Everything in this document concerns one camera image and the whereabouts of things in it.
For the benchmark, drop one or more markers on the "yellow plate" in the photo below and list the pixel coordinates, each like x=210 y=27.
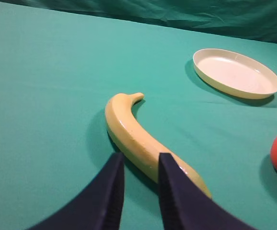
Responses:
x=234 y=74

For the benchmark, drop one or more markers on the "green table cloth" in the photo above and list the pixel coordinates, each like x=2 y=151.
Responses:
x=57 y=72

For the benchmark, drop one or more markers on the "yellow banana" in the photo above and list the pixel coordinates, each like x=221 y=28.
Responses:
x=138 y=146

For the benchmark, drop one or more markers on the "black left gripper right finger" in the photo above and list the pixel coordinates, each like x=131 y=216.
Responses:
x=184 y=206

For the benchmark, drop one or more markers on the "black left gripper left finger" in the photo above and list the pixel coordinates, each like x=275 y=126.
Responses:
x=97 y=207

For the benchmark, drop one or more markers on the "green backdrop cloth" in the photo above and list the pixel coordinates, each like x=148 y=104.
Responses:
x=247 y=19

